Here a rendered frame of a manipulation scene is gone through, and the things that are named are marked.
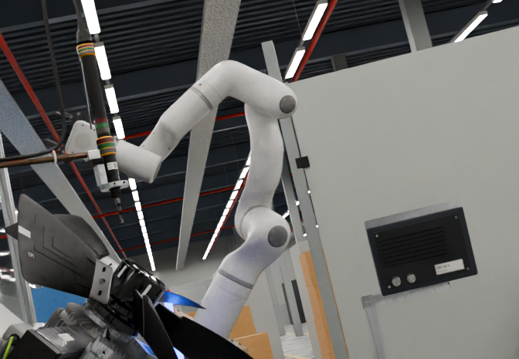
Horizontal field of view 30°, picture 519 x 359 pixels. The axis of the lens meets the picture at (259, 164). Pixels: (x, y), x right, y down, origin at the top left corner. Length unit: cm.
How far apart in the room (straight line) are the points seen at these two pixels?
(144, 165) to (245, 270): 46
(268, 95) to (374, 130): 140
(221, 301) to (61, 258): 91
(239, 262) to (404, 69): 157
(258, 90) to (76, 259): 90
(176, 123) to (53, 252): 79
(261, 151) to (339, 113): 132
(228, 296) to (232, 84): 63
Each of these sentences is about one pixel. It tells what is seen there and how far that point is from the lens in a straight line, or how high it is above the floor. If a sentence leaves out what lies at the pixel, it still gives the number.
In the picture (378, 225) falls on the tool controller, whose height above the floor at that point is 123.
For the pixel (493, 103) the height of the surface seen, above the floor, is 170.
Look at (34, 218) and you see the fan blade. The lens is 209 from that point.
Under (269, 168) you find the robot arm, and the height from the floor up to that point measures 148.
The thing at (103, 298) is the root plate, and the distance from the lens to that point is 219.
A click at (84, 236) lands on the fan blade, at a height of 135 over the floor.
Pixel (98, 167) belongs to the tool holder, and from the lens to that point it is 236.
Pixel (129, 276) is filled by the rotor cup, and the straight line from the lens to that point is 220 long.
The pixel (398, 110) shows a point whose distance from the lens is 415.
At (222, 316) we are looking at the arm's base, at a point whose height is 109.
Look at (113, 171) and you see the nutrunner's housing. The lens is 237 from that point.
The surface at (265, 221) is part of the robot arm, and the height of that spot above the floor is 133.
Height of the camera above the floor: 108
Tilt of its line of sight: 8 degrees up
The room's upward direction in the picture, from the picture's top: 13 degrees counter-clockwise
